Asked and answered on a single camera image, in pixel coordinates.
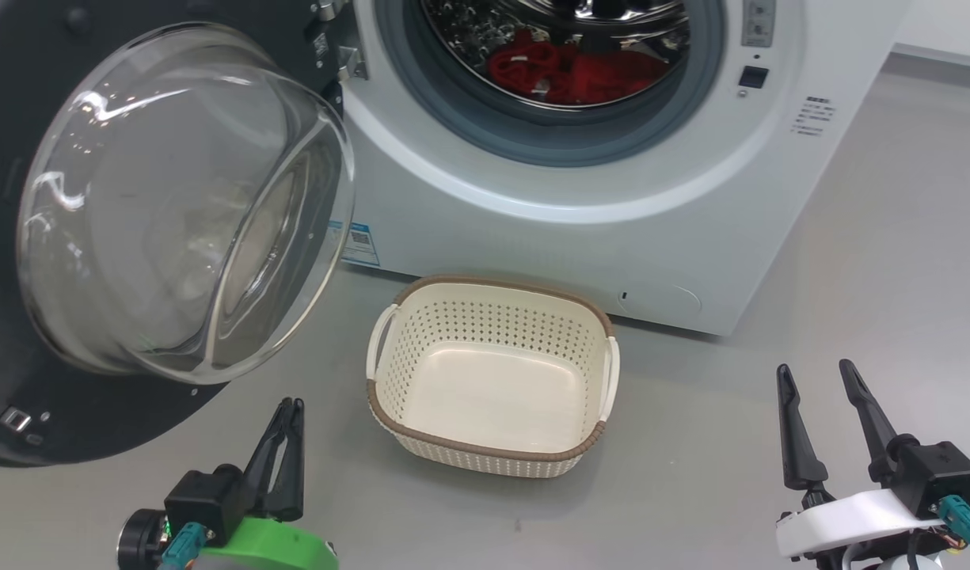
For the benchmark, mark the washing machine glass door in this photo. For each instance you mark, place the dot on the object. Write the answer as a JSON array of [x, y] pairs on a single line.
[[176, 214]]

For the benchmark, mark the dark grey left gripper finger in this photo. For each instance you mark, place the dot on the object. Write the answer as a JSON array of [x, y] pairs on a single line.
[[292, 483], [261, 471]]

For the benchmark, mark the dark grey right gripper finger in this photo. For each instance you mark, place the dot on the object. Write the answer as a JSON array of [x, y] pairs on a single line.
[[800, 455], [876, 435]]

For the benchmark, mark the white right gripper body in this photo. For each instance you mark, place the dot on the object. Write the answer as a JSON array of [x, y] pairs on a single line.
[[849, 518]]

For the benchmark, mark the small text sticker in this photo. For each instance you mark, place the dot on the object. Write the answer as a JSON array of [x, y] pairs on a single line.
[[815, 116]]

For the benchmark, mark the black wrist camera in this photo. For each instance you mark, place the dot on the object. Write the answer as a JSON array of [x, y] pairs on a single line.
[[203, 503], [936, 475]]

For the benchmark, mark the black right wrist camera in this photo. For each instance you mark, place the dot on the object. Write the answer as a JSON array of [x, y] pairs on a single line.
[[936, 475]]

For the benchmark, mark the blue energy label sticker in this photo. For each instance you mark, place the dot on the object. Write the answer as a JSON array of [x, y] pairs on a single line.
[[360, 244]]

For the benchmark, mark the round drain filter cover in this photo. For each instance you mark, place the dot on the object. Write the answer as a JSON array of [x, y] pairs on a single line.
[[663, 299]]

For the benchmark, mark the cream perforated basket brown rim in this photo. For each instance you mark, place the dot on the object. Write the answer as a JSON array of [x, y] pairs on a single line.
[[492, 396]]

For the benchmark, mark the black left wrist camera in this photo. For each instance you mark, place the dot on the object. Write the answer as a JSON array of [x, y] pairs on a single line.
[[203, 503]]

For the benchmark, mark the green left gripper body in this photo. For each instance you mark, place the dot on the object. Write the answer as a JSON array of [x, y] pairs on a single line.
[[271, 546]]

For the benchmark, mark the red and white garment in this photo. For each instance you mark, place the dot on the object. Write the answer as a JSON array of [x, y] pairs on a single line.
[[580, 75]]

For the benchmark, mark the white front-load washing machine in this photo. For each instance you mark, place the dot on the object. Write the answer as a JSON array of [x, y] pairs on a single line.
[[548, 229]]

